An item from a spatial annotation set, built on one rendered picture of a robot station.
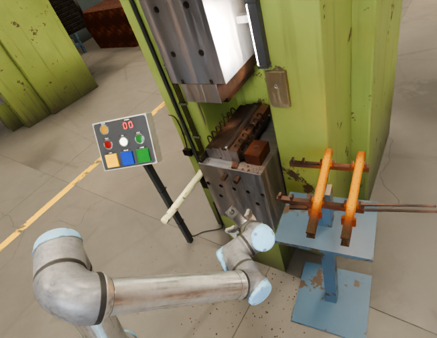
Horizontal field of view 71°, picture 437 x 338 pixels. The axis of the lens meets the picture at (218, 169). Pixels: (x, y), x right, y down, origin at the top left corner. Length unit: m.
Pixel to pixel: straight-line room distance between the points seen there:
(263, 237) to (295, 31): 0.76
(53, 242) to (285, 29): 1.03
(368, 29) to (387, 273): 1.40
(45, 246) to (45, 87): 5.23
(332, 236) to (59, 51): 5.40
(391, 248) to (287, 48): 1.52
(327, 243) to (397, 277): 0.89
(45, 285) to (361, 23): 1.56
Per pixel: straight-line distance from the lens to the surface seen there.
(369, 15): 1.67
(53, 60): 6.04
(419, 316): 2.15
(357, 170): 1.30
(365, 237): 1.43
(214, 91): 1.38
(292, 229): 1.46
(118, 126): 1.82
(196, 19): 1.27
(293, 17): 1.25
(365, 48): 1.73
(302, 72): 1.33
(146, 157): 1.76
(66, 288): 0.78
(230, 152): 1.58
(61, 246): 0.86
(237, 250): 1.11
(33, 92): 6.06
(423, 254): 2.35
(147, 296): 0.83
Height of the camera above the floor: 1.93
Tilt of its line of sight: 39 degrees down
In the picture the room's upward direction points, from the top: 20 degrees counter-clockwise
